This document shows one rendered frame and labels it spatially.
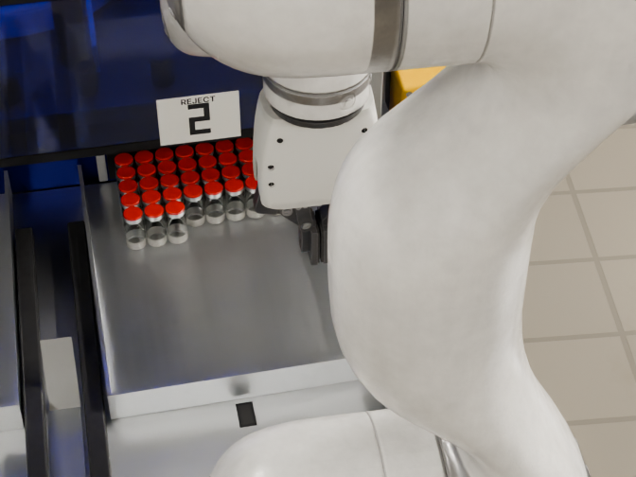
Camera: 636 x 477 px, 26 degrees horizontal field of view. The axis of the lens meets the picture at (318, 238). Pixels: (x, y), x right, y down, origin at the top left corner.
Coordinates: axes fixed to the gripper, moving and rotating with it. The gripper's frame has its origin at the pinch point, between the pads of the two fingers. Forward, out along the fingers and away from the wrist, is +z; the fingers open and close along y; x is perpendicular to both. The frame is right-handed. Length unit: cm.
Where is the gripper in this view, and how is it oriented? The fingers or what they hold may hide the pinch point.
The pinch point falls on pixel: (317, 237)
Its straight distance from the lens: 117.9
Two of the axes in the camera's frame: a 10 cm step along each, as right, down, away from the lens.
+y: -9.8, 1.3, -1.4
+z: 0.0, 7.2, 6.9
